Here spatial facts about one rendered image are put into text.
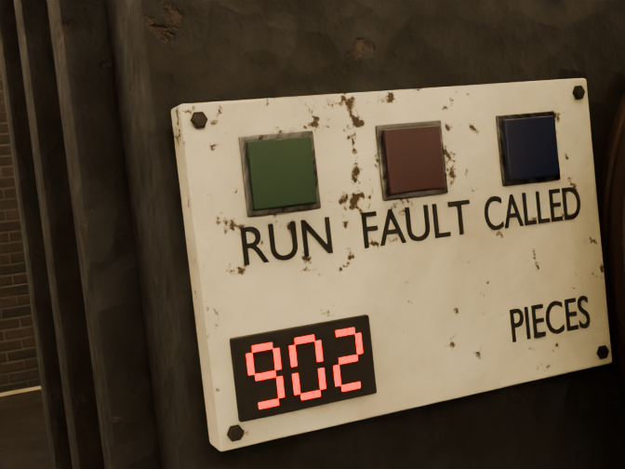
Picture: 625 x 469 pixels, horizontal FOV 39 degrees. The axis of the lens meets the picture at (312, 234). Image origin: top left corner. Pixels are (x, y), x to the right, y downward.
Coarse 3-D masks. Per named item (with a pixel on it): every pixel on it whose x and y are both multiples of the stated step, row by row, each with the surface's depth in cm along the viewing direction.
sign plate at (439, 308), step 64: (192, 128) 44; (256, 128) 46; (320, 128) 47; (384, 128) 48; (448, 128) 50; (576, 128) 54; (192, 192) 44; (320, 192) 47; (384, 192) 48; (448, 192) 50; (512, 192) 52; (576, 192) 54; (192, 256) 45; (256, 256) 46; (320, 256) 47; (384, 256) 49; (448, 256) 50; (512, 256) 52; (576, 256) 54; (256, 320) 46; (320, 320) 47; (384, 320) 49; (448, 320) 50; (512, 320) 52; (576, 320) 54; (256, 384) 45; (384, 384) 49; (448, 384) 50; (512, 384) 52
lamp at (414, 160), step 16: (400, 128) 48; (416, 128) 49; (432, 128) 49; (384, 144) 48; (400, 144) 48; (416, 144) 49; (432, 144) 49; (400, 160) 48; (416, 160) 49; (432, 160) 49; (400, 176) 48; (416, 176) 49; (432, 176) 49; (400, 192) 48
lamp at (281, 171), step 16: (256, 144) 45; (272, 144) 45; (288, 144) 46; (304, 144) 46; (256, 160) 45; (272, 160) 45; (288, 160) 46; (304, 160) 46; (256, 176) 45; (272, 176) 45; (288, 176) 46; (304, 176) 46; (256, 192) 45; (272, 192) 45; (288, 192) 46; (304, 192) 46; (256, 208) 45
